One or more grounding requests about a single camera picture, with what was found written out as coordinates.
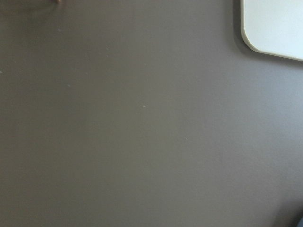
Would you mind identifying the cream rabbit tray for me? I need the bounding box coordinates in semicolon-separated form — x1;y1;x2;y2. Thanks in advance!
240;0;303;61

